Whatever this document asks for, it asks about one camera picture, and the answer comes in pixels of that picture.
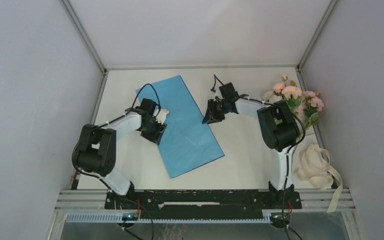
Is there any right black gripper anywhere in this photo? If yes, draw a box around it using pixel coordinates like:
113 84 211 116
202 98 228 124

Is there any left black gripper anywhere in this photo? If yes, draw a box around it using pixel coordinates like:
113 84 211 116
141 117 167 146

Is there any blue wrapping paper sheet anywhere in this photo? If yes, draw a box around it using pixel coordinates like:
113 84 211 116
135 75 225 179

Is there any pink fake flower bunch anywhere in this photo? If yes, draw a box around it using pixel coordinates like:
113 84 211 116
261 75 325 131

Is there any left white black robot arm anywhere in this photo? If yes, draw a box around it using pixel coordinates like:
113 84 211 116
71 98 170 209

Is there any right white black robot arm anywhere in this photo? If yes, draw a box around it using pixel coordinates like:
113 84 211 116
202 95 301 208

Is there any cream lace ribbon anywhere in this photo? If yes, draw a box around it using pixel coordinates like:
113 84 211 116
293 143 344 213

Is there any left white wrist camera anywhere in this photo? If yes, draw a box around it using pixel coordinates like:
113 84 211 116
154 109 170 124

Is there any white cable duct strip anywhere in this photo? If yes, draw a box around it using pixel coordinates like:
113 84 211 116
65 212 272 224

